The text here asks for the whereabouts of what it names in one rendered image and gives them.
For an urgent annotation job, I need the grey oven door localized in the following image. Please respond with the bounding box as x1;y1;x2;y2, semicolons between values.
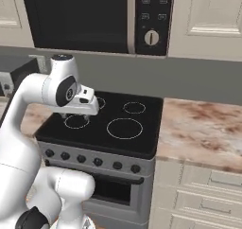
82;171;148;225

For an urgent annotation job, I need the cream drawer front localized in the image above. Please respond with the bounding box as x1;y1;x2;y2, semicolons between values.
169;214;242;229
173;188;242;221
206;168;242;191

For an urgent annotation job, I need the black glass hob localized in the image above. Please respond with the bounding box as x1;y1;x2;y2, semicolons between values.
33;90;164;161

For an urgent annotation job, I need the black microwave oven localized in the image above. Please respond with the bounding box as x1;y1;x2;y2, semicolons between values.
20;0;175;57

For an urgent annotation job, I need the grey drawer handle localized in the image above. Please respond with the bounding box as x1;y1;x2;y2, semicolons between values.
209;177;242;187
199;203;233;216

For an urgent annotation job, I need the silver microwave door handle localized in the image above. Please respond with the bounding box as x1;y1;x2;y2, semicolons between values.
127;0;137;55

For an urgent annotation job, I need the grey oven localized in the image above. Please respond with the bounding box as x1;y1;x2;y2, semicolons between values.
37;140;157;226

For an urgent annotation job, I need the black oven door handle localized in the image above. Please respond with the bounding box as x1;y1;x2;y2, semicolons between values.
89;171;146;185

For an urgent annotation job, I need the silver microwave dial knob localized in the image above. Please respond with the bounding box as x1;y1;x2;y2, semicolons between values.
144;29;160;46

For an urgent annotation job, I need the cream base cupboard panel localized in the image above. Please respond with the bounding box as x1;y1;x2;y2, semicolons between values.
147;158;184;229

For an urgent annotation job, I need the black microwave door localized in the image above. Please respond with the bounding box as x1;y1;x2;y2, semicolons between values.
20;0;130;54

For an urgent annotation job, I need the cream wall cupboard door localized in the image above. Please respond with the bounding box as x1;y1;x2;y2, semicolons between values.
0;0;35;48
167;0;242;62

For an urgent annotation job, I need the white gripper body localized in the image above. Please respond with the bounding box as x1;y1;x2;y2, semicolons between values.
51;94;100;117

